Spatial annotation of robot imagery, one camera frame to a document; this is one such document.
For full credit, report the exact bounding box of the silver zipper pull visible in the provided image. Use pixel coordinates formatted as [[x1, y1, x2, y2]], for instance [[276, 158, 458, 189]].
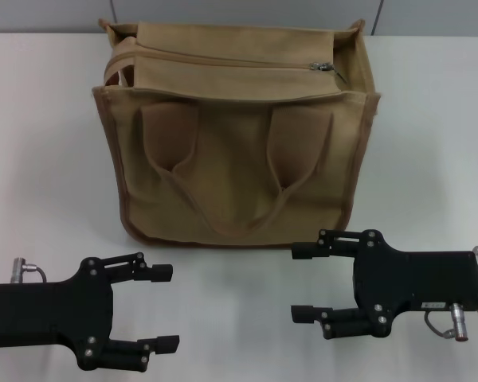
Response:
[[308, 61, 348, 84]]

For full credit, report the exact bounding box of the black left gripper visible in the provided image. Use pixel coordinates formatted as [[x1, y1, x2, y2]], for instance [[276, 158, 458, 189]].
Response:
[[0, 251, 181, 372]]

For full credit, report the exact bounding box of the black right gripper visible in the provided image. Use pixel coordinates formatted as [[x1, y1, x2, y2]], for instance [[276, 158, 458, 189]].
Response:
[[290, 228, 478, 341]]

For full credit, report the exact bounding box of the right gripper cable with connector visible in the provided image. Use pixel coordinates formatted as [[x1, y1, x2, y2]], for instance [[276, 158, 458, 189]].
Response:
[[424, 302, 470, 343]]

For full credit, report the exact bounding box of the khaki fabric food bag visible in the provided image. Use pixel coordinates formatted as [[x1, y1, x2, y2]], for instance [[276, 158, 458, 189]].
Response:
[[91, 18, 382, 250]]

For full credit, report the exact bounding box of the left gripper cable with connector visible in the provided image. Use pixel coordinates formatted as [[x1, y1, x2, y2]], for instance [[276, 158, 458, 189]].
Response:
[[10, 257, 49, 286]]

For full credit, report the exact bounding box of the gripper cable with connector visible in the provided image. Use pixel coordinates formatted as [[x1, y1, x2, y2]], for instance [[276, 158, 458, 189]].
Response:
[[10, 257, 49, 286], [424, 302, 470, 343]]

